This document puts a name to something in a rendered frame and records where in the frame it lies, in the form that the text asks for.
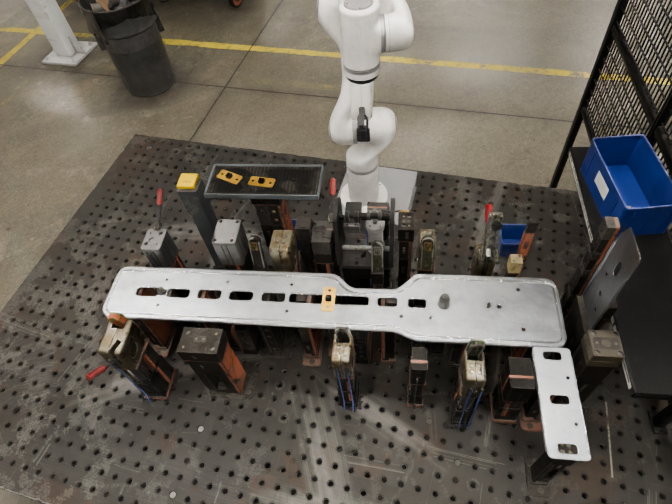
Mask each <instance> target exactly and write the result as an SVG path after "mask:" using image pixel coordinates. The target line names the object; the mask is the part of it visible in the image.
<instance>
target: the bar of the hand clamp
mask: <svg viewBox="0 0 672 504"><path fill-rule="evenodd" d="M502 221H503V213H502V212H496V211H493V212H489V215H488V220H487V225H486V231H485V236H484V241H483V246H482V259H481V261H484V258H485V253H486V248H490V249H492V251H491V253H492V256H491V257H490V258H491V261H494V257H495V253H496V248H497V244H498V239H499V235H500V230H501V229H502Z"/></svg>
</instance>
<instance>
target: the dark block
mask: <svg viewBox="0 0 672 504"><path fill-rule="evenodd" d="M414 234H415V213H414V212H399V213H398V242H399V259H398V284H397V288H398V287H400V286H401V285H403V284H404V283H405V282H406V281H408V280H409V279H410V276H411V260H412V244H413V242H414Z"/></svg>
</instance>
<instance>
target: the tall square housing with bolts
mask: <svg viewBox="0 0 672 504"><path fill-rule="evenodd" d="M211 242H212V245H213V247H214V249H215V251H216V253H217V255H218V257H219V259H220V262H221V265H225V267H226V269H227V270H250V271H253V267H254V266H253V261H252V258H251V253H250V249H249V245H248V238H247V236H246V233H245V230H244V228H243V225H242V222H241V220H232V219H220V220H218V222H217V225H216V228H215V231H214V234H213V238H212V241H211ZM235 293H236V295H237V297H238V299H239V300H251V299H252V296H253V293H251V292H235Z"/></svg>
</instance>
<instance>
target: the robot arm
mask: <svg viewBox="0 0 672 504"><path fill-rule="evenodd" d="M316 17H317V19H318V22H319V24H320V26H321V27H322V29H323V30H324V31H325V32H326V33H327V34H328V35H329V36H330V37H331V38H332V40H333V41H334V42H335V43H336V44H337V46H338V48H339V50H340V56H341V67H342V87H341V92H340V96H339V99H338V101H337V103H336V105H335V107H334V110H333V112H332V114H331V117H330V120H329V126H328V131H329V137H330V138H331V140H332V141H333V142H334V143H336V144H339V145H352V146H350V147H349V148H348V150H347V152H346V166H347V178H348V183H347V184H346V185H345V186H344V187H343V189H342V191H341V196H340V197H341V202H342V205H343V206H344V207H345V206H346V202H362V213H367V203H368V202H386V201H387V198H388V195H387V190H386V188H385V186H384V185H383V184H382V183H381V182H379V170H378V157H379V154H380V153H381V152H382V151H383V150H384V149H385V148H386V147H387V146H388V145H389V144H390V142H391V141H392V140H393V138H394V136H395V134H396V131H397V119H396V116H395V114H394V113H393V111H392V110H391V109H389V108H386V107H373V97H374V80H375V79H376V78H377V77H378V75H379V73H380V54H381V53H384V52H394V51H400V50H404V49H407V48H408V47H409V46H410V45H411V44H412V42H413V39H414V25H413V20H412V16H411V12H410V9H409V7H408V5H407V3H406V1H405V0H317V4H316Z"/></svg>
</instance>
